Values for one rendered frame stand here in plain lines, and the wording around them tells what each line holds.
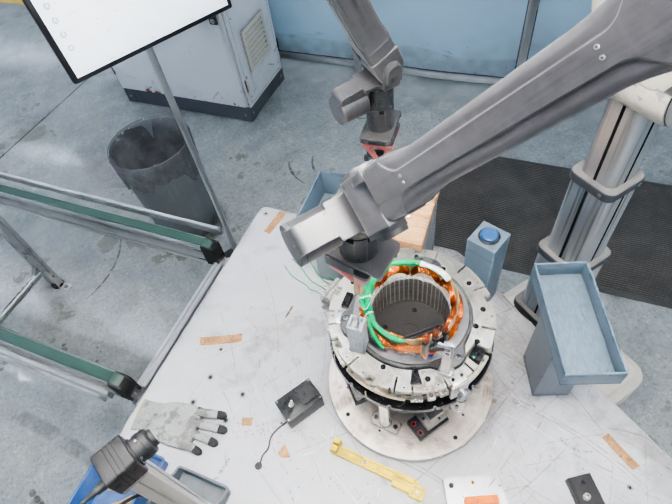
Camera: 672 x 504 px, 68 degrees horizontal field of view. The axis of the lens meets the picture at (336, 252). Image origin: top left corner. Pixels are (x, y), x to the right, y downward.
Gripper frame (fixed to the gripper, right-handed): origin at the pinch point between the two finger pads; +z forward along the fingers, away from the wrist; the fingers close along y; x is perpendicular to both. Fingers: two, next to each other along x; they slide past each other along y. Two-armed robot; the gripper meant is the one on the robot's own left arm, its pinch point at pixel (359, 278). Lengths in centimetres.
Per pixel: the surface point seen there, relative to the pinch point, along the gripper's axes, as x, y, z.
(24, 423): -58, -129, 141
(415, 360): -0.6, 11.7, 19.1
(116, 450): -37.2, -10.5, -9.7
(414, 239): 27.3, -1.0, 25.3
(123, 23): 44, -96, 9
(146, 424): -33, -41, 54
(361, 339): -3.3, 2.2, 14.7
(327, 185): 38, -30, 33
